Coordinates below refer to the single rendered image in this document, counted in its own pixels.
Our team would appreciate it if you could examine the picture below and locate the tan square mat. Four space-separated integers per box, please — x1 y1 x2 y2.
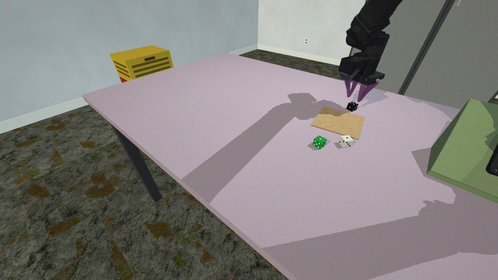
311 107 365 140

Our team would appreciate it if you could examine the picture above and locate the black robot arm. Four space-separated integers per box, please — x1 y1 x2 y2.
338 0 498 176

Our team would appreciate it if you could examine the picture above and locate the green die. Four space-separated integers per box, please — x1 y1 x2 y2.
313 135 327 149

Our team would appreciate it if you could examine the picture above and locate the white die with black pips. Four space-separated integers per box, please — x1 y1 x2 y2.
339 135 353 148

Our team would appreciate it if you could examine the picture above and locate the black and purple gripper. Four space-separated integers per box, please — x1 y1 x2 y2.
344 71 385 102

